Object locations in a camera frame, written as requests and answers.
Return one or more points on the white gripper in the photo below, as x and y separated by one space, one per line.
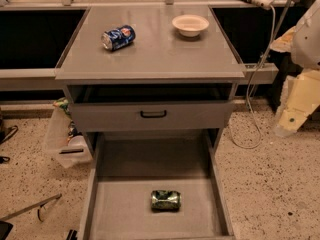
307 42

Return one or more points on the crushed green can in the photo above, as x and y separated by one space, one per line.
165 200

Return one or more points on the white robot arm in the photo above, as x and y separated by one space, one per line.
303 43

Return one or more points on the grey drawer cabinet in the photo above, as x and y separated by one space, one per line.
158 55

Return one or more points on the open grey middle drawer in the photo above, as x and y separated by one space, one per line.
155 188

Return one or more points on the blue soda can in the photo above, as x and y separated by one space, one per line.
118 38

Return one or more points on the grey top drawer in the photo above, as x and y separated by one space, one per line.
142 107

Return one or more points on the white bowl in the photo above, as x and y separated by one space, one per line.
190 25

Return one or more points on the grey metal rod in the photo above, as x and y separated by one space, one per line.
28 208

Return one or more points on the black drawer handle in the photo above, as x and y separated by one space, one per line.
153 114

